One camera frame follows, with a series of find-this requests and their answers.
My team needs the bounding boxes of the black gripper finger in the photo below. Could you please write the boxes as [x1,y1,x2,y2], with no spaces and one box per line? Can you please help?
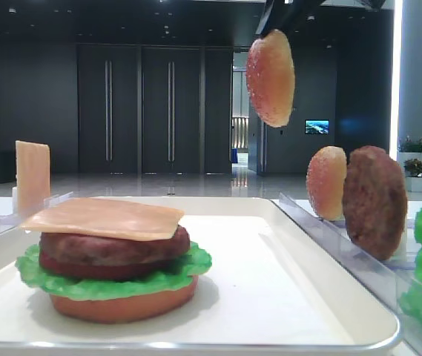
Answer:
[280,0,324,35]
[256,0,283,37]

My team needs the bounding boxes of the bun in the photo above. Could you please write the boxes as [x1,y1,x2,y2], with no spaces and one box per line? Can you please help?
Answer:
[246,30,295,128]
[50,276,199,324]
[306,145,347,221]

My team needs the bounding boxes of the upright meat patty right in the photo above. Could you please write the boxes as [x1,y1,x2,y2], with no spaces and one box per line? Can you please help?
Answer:
[342,145,408,260]

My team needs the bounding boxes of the cheese slice on burger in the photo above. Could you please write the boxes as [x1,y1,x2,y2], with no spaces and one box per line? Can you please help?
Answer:
[20,197,185,242]

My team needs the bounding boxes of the upright cheese slice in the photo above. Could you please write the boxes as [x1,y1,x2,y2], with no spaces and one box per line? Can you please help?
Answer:
[15,140,50,216]

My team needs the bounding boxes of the meat patty in burger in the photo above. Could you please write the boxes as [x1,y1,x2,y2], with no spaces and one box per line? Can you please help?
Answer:
[39,226,191,266]

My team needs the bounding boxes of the tomato slice in burger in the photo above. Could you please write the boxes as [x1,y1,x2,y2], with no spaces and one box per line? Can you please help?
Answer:
[39,251,177,281]

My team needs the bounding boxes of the green lettuce leaf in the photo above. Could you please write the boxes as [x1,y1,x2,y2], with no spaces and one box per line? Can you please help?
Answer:
[15,242,212,301]

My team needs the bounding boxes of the dark double doors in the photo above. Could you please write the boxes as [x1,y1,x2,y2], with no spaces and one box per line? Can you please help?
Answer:
[78,45,233,174]

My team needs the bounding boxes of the upright bun in rack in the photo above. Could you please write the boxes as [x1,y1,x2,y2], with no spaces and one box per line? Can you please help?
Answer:
[306,145,347,221]

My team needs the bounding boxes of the potted plants in planter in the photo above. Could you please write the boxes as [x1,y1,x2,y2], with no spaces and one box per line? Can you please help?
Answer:
[398,136,422,193]

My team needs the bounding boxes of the white metal tray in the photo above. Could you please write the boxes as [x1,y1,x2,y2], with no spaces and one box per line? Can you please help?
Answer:
[0,197,401,355]

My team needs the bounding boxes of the clear acrylic right rack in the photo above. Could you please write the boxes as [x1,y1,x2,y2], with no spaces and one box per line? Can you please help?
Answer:
[274,194,422,355]

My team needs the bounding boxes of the clear acrylic rack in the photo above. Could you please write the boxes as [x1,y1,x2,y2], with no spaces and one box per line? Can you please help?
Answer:
[274,194,422,355]
[0,191,76,233]

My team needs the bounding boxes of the clear acrylic left rack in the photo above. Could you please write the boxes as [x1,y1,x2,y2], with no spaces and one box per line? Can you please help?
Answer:
[0,191,76,233]

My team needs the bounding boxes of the wall monitor screen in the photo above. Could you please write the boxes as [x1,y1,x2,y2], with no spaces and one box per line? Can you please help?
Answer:
[305,119,329,134]

